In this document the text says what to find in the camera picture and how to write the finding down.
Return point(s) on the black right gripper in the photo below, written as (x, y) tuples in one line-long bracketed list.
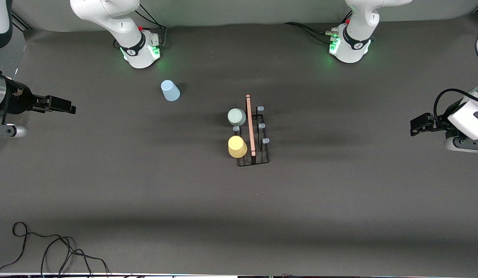
[(19, 101)]

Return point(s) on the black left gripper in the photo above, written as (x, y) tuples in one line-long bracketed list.
[(436, 124)]

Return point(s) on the pale green plastic cup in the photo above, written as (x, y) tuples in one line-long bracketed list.
[(237, 116)]

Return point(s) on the yellow plastic cup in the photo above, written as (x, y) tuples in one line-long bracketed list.
[(237, 146)]

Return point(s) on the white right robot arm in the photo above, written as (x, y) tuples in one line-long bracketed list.
[(119, 23)]

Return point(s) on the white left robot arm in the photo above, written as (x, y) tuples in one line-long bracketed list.
[(356, 27)]

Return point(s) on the light blue plastic cup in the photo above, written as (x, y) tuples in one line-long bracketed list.
[(170, 90)]

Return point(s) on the dark grey table cloth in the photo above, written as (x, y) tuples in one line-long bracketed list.
[(300, 216)]

